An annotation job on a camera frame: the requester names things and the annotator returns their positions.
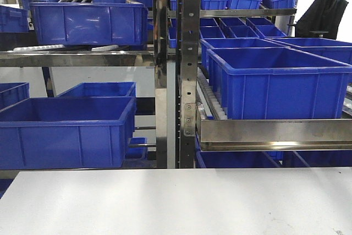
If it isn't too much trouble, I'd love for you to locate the blue crate behind lower left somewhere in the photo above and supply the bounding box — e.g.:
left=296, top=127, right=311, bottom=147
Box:
left=57, top=81, right=136, bottom=97

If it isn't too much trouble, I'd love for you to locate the blue crate behind right crate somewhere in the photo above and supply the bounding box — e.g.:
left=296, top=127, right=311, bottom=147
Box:
left=200, top=38, right=285, bottom=70

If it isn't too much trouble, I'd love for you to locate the large blue crate right shelf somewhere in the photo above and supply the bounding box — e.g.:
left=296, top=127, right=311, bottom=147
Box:
left=207, top=47, right=351, bottom=119

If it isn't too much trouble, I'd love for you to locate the large blue crate lower left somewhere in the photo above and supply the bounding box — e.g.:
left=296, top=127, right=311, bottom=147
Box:
left=1, top=97, right=136, bottom=170

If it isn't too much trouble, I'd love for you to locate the blue crate upper left shelf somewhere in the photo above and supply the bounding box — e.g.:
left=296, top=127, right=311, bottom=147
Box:
left=30, top=2, right=148, bottom=46

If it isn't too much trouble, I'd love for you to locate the blue crate far left edge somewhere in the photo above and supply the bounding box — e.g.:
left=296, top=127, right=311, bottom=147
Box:
left=0, top=83, right=30, bottom=109

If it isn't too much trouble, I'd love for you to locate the black office chair with jacket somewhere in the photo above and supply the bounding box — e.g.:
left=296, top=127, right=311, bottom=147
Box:
left=295, top=0, right=349, bottom=40

